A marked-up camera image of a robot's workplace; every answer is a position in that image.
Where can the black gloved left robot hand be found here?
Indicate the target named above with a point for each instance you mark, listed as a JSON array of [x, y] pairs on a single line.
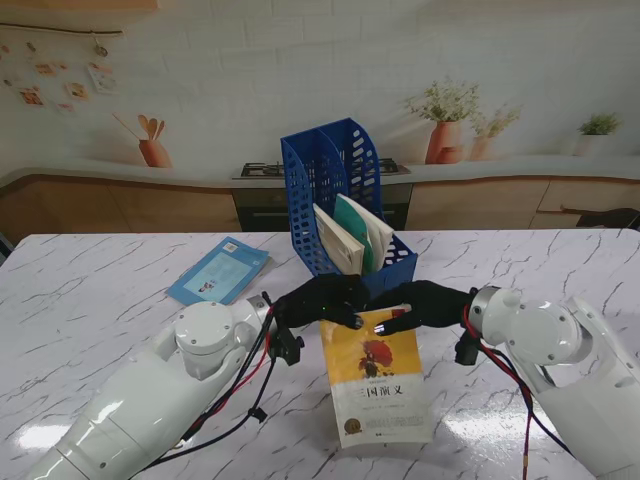
[[320, 302]]

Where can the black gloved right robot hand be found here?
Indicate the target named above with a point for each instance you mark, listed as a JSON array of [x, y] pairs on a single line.
[[430, 310]]

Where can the tan paperback book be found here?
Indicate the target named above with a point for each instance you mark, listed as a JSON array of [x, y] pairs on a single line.
[[337, 245]]

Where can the teal illustrated paperback book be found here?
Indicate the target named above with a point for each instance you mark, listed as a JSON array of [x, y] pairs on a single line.
[[365, 230]]

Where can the yellow and white book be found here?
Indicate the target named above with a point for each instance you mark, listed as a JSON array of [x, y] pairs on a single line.
[[375, 385]]

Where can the light blue paperback book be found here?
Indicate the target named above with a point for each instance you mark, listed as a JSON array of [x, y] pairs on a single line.
[[220, 272]]

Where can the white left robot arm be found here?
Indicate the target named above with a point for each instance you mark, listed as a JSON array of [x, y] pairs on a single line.
[[150, 390]]

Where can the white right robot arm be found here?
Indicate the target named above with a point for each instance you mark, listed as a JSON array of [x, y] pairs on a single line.
[[555, 360]]

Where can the blue plastic file holder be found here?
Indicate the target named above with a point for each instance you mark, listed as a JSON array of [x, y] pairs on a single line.
[[325, 200]]

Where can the printed kitchen backdrop banner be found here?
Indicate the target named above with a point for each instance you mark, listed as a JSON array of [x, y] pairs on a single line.
[[320, 75]]

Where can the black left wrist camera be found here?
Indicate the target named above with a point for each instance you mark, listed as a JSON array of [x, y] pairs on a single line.
[[289, 345]]

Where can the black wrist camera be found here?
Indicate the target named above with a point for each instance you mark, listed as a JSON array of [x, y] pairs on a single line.
[[467, 349], [289, 345]]

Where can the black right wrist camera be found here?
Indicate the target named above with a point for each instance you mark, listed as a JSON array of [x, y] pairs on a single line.
[[467, 349]]

